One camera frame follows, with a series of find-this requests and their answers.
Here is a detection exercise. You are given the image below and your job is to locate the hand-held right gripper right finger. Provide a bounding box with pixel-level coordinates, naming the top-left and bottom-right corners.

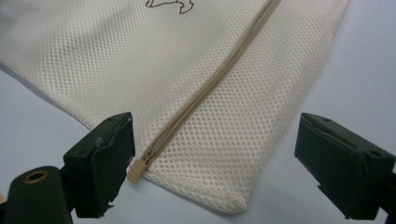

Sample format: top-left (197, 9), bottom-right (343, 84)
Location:
top-left (294, 112), bottom-right (396, 220)

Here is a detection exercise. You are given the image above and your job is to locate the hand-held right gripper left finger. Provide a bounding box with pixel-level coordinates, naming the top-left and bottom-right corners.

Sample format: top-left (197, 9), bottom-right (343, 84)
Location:
top-left (63, 112), bottom-right (136, 218)

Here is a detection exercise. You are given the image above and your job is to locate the white mesh laundry bag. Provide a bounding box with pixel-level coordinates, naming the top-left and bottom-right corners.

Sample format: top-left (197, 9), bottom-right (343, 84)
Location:
top-left (0, 0), bottom-right (351, 215)

